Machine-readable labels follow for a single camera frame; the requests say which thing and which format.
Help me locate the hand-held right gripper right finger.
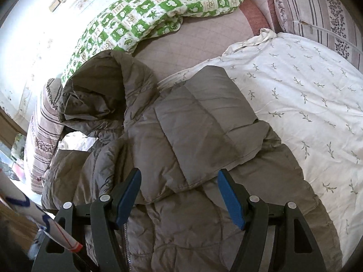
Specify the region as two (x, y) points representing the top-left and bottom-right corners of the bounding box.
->
(217, 168), (331, 272)

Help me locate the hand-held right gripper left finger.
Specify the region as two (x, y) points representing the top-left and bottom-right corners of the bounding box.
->
(31, 168), (142, 272)

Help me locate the grey puffer jacket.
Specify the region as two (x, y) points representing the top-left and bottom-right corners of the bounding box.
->
(41, 50), (342, 272)

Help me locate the white tube with blue print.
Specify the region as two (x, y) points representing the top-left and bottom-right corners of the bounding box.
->
(0, 170), (83, 253)

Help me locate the striped floral pillow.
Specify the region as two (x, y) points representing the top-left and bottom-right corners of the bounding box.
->
(272, 0), (363, 71)
(24, 78), (67, 194)

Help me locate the white leaf-print duvet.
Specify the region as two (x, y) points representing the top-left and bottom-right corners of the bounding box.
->
(57, 28), (363, 267)

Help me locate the pink checked bed sheet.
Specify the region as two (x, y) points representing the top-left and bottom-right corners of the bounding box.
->
(133, 0), (277, 77)

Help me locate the green checkered quilt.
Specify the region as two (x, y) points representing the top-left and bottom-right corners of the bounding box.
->
(61, 0), (246, 84)

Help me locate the brown wooden window frame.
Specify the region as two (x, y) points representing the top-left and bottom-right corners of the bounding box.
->
(0, 108), (27, 148)

